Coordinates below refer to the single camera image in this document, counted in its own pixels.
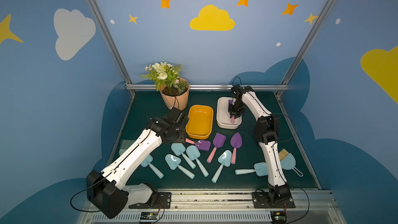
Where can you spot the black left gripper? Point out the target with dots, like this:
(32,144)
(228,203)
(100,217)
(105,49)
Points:
(181,121)

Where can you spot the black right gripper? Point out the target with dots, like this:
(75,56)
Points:
(235,111)

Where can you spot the white plastic storage box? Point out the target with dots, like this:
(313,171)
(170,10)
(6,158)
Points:
(223,115)

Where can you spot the yellow plastic storage box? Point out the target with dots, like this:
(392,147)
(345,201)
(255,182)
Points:
(200,122)

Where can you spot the light blue pointed shovel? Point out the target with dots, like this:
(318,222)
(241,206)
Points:
(225,161)
(174,163)

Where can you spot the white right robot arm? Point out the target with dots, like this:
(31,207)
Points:
(266,134)

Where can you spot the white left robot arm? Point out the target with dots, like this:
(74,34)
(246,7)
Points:
(105,189)

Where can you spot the light blue shovel upper left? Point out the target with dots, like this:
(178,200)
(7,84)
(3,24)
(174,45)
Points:
(179,150)

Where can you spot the light blue shovel middle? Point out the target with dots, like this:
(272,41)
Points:
(194,154)

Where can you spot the purple square shovel lying sideways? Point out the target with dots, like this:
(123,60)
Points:
(201,144)

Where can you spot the light blue shovel far left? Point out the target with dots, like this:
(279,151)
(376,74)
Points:
(147,162)

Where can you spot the potted white flower plant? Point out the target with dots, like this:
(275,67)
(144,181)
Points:
(167,80)

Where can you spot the rear aluminium crossbar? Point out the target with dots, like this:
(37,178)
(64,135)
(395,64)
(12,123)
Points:
(224,87)

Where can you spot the light blue shovel lying right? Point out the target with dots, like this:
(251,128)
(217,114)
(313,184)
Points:
(260,169)

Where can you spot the blue hand brush tan bristles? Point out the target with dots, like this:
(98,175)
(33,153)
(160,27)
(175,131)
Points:
(288,162)

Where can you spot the left circuit board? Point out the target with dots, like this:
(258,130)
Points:
(148,217)

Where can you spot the circuit board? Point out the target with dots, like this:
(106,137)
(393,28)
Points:
(278,218)
(148,217)

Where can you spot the right circuit board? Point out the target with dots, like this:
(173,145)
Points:
(278,218)

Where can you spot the purple pointed shovel pink handle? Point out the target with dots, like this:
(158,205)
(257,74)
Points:
(236,143)

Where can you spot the purple square shovel pink handle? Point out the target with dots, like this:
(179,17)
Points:
(218,142)

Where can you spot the right aluminium frame post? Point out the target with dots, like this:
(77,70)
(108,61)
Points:
(322,16)

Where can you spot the aluminium frame post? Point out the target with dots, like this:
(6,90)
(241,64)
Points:
(94,7)
(322,16)

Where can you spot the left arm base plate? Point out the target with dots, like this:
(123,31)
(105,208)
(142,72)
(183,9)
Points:
(155,201)

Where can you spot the aluminium rail front frame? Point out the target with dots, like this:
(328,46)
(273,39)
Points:
(216,206)

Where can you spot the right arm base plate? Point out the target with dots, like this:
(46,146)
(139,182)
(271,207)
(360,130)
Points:
(260,200)

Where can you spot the left aluminium frame post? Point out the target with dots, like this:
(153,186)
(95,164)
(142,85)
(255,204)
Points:
(94,7)

